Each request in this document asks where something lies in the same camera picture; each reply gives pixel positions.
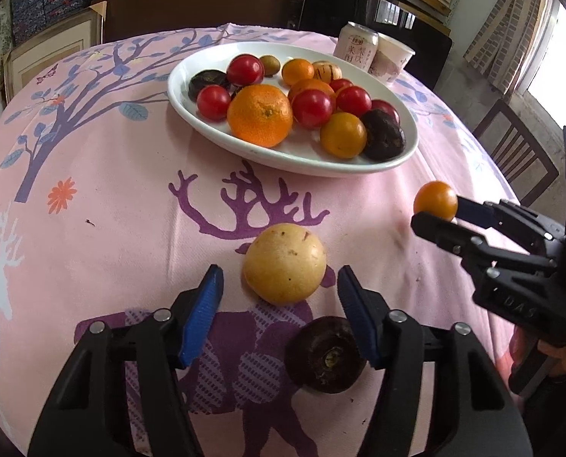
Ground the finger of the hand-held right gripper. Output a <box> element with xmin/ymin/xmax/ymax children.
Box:
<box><xmin>455</xmin><ymin>194</ymin><xmax>566</xmax><ymax>251</ymax></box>
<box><xmin>410</xmin><ymin>212</ymin><xmax>557</xmax><ymax>281</ymax></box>

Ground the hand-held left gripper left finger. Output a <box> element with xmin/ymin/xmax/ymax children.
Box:
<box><xmin>28</xmin><ymin>264</ymin><xmax>225</xmax><ymax>457</ymax></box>

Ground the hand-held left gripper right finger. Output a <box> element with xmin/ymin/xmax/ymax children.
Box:
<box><xmin>337</xmin><ymin>265</ymin><xmax>534</xmax><ymax>457</ymax></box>

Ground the orange cherry tomato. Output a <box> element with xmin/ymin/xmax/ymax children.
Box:
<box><xmin>281</xmin><ymin>58</ymin><xmax>315</xmax><ymax>86</ymax></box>
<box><xmin>319</xmin><ymin>112</ymin><xmax>368</xmax><ymax>159</ymax></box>
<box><xmin>413</xmin><ymin>181</ymin><xmax>459</xmax><ymax>222</ymax></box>
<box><xmin>287</xmin><ymin>78</ymin><xmax>336</xmax><ymax>103</ymax></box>

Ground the dark purple passion fruit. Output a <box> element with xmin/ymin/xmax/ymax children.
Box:
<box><xmin>188</xmin><ymin>70</ymin><xmax>230</xmax><ymax>102</ymax></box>
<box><xmin>284</xmin><ymin>315</ymin><xmax>367</xmax><ymax>394</ymax></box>
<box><xmin>360</xmin><ymin>109</ymin><xmax>406</xmax><ymax>161</ymax></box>

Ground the yellow passion fruit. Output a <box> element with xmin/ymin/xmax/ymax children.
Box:
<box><xmin>242</xmin><ymin>223</ymin><xmax>327</xmax><ymax>305</ymax></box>

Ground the white plate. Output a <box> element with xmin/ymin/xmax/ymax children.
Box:
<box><xmin>167</xmin><ymin>41</ymin><xmax>419</xmax><ymax>178</ymax></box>

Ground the large orange tangerine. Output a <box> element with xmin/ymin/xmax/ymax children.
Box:
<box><xmin>227</xmin><ymin>84</ymin><xmax>294</xmax><ymax>148</ymax></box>

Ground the person's right forearm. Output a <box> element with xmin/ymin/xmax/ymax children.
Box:
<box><xmin>521</xmin><ymin>374</ymin><xmax>566</xmax><ymax>457</ymax></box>

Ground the wooden slatted chair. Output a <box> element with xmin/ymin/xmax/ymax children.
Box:
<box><xmin>472</xmin><ymin>99</ymin><xmax>561</xmax><ymax>208</ymax></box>

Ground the pink printed tablecloth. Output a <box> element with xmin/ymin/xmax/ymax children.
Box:
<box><xmin>0</xmin><ymin>23</ymin><xmax>534</xmax><ymax>457</ymax></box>

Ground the printed paper cup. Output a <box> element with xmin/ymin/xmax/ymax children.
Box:
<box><xmin>369</xmin><ymin>32</ymin><xmax>416</xmax><ymax>83</ymax></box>

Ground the patterned curtain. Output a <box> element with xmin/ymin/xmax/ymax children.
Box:
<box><xmin>464</xmin><ymin>0</ymin><xmax>562</xmax><ymax>89</ymax></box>

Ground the striped pepino melon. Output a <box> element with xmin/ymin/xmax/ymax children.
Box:
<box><xmin>311</xmin><ymin>60</ymin><xmax>343</xmax><ymax>83</ymax></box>

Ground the pale drink can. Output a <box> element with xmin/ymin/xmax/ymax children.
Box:
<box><xmin>334</xmin><ymin>21</ymin><xmax>380</xmax><ymax>73</ymax></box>

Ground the small olive brown fruit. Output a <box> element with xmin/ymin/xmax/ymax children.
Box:
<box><xmin>259</xmin><ymin>54</ymin><xmax>282</xmax><ymax>77</ymax></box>

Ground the black glossy panel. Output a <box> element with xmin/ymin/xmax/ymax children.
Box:
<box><xmin>298</xmin><ymin>0</ymin><xmax>454</xmax><ymax>90</ymax></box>

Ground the framed picture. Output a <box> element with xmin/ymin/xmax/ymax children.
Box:
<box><xmin>2</xmin><ymin>7</ymin><xmax>105</xmax><ymax>101</ymax></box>

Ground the brown chair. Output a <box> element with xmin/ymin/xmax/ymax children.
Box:
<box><xmin>90</xmin><ymin>0</ymin><xmax>307</xmax><ymax>45</ymax></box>

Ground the stack of blue patterned boxes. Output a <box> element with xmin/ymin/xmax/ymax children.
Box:
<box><xmin>9</xmin><ymin>0</ymin><xmax>95</xmax><ymax>46</ymax></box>

